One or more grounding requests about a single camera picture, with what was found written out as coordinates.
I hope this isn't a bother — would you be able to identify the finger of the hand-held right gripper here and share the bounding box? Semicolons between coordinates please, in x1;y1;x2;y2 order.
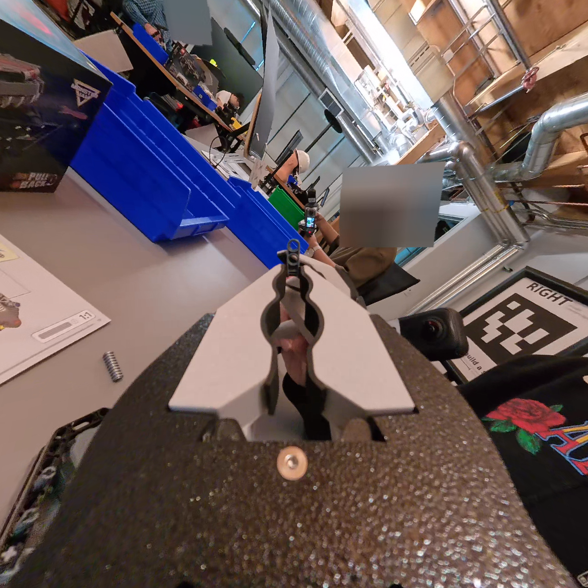
301;256;366;307

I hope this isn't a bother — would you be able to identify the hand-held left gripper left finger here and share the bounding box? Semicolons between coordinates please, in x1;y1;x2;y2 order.
168;266;289;441

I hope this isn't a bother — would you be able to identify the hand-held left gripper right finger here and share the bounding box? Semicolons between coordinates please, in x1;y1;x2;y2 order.
298;266;417;441

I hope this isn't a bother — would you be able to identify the dark grey connector brick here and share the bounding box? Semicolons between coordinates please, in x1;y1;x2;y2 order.
277;239;306;278

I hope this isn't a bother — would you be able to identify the grey desk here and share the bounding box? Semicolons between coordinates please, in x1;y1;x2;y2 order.
0;164;295;520

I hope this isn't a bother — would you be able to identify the person's right hand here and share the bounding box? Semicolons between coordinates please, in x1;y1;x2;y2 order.
280;321;308;386

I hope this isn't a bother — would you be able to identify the green plastic bin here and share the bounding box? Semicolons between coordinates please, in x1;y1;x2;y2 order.
268;185;307;230

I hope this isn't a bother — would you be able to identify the blue plastic bin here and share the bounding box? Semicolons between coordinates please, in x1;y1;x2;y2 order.
227;176;309;269
132;23;170;62
70;51;230;243

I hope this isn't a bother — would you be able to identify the person's black clothing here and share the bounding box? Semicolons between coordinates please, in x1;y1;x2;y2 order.
459;354;588;588

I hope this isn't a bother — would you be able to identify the open building instruction booklet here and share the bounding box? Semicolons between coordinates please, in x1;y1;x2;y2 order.
0;234;112;386

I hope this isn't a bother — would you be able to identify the grey computer monitor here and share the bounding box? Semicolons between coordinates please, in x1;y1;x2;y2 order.
246;9;281;159

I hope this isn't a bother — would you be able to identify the smooth silver pipe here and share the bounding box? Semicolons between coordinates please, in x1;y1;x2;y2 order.
432;94;588;244

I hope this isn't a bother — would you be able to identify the black toy truck set box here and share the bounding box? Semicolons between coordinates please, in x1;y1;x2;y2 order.
0;18;113;194
165;43;207;90

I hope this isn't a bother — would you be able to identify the small handheld camera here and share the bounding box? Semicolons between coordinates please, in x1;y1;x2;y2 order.
299;187;319;239

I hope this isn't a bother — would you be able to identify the partly built brick vehicle frame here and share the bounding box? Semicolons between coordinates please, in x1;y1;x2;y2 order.
0;408;108;570

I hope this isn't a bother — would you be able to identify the ribbed silver ventilation duct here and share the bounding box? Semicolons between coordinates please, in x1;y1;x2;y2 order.
262;0;386;161

